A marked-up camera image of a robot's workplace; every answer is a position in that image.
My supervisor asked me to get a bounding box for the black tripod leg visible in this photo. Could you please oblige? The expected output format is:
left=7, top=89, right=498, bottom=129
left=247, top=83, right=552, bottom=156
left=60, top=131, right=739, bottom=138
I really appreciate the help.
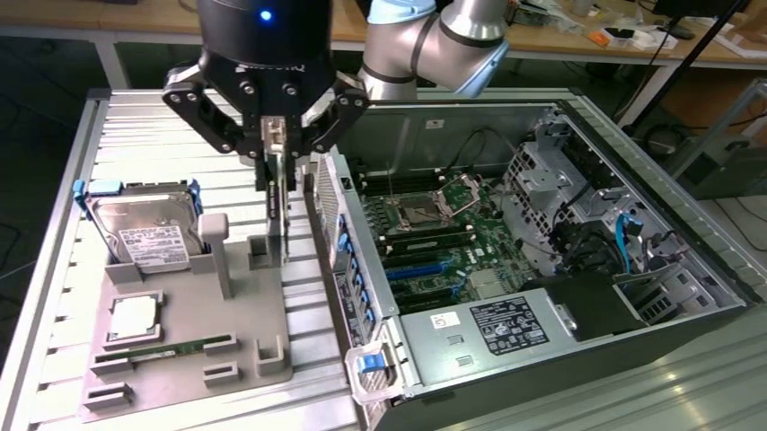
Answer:
left=622, top=0, right=748, bottom=131

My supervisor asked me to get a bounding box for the metal disk bay cage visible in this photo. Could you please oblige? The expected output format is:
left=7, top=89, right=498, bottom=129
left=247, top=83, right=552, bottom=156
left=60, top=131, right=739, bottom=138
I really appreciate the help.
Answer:
left=502, top=120, right=607, bottom=252

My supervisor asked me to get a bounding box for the black monitor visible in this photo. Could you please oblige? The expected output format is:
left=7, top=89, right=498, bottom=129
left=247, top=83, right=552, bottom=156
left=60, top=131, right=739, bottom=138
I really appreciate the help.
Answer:
left=650, top=0, right=750, bottom=19

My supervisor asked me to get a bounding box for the green RAM stick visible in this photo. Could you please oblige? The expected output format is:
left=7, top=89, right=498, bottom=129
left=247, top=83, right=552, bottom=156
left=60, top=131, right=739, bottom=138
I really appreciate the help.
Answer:
left=95, top=334, right=234, bottom=364

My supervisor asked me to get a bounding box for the hard disk with blue rails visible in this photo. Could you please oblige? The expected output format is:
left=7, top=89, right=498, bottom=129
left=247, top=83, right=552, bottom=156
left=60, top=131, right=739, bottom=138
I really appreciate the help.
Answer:
left=71, top=179, right=206, bottom=275

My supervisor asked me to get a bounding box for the black wire bundle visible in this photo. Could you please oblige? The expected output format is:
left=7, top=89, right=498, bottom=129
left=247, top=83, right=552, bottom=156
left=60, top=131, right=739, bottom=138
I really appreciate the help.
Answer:
left=548, top=219, right=619, bottom=277

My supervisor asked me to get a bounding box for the aluminium profile bar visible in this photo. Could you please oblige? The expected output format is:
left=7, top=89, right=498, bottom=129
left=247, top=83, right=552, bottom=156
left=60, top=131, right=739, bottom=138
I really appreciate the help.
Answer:
left=670, top=78, right=767, bottom=180

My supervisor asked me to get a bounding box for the grey parts rack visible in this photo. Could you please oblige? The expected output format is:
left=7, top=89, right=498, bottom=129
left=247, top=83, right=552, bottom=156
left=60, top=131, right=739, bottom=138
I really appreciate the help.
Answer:
left=76, top=213, right=296, bottom=426

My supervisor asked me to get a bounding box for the open black PC case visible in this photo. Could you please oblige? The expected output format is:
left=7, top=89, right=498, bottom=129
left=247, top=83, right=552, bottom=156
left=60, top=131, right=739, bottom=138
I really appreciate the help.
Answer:
left=302, top=92, right=760, bottom=431

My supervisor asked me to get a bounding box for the dark grey computer tower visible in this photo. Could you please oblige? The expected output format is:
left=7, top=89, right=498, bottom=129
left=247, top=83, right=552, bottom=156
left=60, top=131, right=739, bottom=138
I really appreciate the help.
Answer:
left=682, top=138, right=767, bottom=201

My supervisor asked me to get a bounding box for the blue wire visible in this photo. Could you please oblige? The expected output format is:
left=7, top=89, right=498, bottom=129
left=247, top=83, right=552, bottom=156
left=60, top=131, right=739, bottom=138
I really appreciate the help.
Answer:
left=610, top=209, right=643, bottom=276

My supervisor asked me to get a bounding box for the wooden desk white frame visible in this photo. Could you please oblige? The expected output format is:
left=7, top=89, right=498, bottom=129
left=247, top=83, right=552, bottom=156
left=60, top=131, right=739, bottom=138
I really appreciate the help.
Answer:
left=0, top=0, right=767, bottom=129

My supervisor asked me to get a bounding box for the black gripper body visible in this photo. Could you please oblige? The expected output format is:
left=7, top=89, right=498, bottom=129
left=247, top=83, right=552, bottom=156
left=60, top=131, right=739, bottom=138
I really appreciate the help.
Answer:
left=195, top=0, right=338, bottom=129

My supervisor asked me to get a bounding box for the grey power supply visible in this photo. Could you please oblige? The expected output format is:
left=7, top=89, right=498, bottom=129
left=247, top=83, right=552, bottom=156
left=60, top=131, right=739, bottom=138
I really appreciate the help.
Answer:
left=396, top=287, right=582, bottom=388

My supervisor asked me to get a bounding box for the metal disk bay with vents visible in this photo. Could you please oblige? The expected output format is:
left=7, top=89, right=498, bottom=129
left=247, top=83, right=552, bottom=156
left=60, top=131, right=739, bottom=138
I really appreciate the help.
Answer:
left=614, top=264, right=736, bottom=327

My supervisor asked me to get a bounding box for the CPU socket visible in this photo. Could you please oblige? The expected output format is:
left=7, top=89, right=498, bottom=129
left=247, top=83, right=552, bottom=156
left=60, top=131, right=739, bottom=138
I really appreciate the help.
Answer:
left=395, top=193, right=446, bottom=231

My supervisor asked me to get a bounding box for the silver chipset heatsink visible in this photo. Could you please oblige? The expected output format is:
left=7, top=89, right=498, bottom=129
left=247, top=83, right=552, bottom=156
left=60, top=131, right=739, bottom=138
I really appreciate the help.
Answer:
left=466, top=271, right=506, bottom=301

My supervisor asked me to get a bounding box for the black labelled RAM stick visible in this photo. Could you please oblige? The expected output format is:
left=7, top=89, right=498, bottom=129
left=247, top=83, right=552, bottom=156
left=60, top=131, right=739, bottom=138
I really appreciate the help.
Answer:
left=383, top=231, right=476, bottom=253

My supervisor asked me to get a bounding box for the blue expansion slot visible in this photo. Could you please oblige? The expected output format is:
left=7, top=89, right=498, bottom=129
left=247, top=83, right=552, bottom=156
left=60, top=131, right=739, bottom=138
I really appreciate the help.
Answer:
left=386, top=263, right=448, bottom=282

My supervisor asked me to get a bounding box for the black expansion slot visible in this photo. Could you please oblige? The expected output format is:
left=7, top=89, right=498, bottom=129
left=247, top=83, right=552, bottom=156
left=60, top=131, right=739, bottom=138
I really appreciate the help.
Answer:
left=395, top=286, right=458, bottom=313

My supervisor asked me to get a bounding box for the white device with black insert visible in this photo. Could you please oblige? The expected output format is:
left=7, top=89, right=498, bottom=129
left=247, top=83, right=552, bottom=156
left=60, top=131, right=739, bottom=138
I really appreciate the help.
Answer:
left=600, top=25, right=679, bottom=50

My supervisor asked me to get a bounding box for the silver CPU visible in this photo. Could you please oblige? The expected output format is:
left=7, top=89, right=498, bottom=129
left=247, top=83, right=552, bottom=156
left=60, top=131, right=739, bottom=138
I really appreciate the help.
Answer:
left=111, top=296, right=163, bottom=339

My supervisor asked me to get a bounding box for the metal socket cover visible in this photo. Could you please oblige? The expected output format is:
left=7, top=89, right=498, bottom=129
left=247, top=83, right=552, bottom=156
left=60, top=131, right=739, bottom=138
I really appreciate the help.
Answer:
left=431, top=173, right=486, bottom=216

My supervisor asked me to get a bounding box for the clear plastic bag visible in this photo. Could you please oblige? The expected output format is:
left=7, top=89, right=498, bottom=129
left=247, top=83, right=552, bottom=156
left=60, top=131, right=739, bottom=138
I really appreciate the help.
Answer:
left=514, top=0, right=592, bottom=33

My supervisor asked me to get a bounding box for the black looped wire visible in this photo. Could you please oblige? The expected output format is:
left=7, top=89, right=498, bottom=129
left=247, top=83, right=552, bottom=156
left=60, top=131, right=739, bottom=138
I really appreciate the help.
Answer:
left=452, top=128, right=520, bottom=172

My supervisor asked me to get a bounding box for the green motherboard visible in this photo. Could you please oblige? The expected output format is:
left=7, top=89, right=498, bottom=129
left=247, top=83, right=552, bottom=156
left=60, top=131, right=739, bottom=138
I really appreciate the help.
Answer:
left=356, top=168, right=526, bottom=315

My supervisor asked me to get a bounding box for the black graphics card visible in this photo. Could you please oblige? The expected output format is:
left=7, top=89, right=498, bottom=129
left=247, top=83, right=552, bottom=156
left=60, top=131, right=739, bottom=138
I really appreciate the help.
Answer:
left=262, top=115, right=296, bottom=267

